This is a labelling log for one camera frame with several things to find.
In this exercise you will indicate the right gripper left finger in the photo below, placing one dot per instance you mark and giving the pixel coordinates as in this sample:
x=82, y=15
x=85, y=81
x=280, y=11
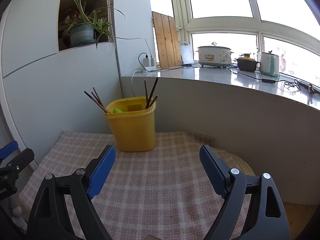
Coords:
x=49, y=218

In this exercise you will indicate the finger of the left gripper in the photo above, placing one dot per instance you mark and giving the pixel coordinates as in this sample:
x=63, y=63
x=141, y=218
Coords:
x=22, y=160
x=8, y=149

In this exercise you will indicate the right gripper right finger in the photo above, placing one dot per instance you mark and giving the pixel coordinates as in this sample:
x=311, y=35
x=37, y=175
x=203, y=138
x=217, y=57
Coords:
x=266, y=217

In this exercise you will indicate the black chopstick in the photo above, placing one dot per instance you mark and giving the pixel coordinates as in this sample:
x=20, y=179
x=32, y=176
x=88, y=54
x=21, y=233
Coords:
x=90, y=97
x=151, y=94

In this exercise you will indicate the wooden chopstick red tip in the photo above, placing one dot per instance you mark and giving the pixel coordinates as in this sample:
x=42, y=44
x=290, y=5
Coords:
x=99, y=100

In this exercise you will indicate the gloved left hand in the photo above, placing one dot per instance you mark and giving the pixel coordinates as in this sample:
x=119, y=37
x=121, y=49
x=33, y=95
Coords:
x=17, y=213

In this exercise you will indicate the pink checked cloth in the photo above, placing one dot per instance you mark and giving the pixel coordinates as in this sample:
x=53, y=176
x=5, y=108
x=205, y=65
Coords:
x=164, y=192

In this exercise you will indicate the green item in holder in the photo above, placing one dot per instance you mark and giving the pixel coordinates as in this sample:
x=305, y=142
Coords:
x=117, y=110

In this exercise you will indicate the yellow plastic utensil holder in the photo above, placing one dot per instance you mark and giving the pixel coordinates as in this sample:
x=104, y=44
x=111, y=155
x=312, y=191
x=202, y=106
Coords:
x=134, y=129

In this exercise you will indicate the potted spider plant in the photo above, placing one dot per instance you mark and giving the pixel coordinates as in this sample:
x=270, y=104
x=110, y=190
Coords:
x=84, y=22

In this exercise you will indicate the black chopstick in holder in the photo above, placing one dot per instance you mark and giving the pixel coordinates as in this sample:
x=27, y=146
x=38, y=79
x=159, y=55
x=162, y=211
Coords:
x=151, y=94

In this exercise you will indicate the white teal kettle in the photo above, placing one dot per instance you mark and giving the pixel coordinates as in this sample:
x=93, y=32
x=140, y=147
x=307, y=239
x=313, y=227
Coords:
x=269, y=64

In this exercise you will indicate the dark clay pot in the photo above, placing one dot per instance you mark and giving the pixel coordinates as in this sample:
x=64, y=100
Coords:
x=246, y=63

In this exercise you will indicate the white power adapter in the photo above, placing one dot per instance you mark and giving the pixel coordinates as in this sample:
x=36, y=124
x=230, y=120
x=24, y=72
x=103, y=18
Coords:
x=149, y=62

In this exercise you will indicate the white slow cooker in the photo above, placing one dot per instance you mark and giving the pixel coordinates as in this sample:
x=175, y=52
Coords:
x=214, y=56

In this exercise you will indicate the wooden plank board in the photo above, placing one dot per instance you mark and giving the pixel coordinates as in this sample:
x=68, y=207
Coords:
x=167, y=40

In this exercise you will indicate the clear plastic bag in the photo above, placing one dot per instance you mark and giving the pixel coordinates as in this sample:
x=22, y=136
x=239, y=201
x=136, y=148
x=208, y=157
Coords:
x=186, y=53

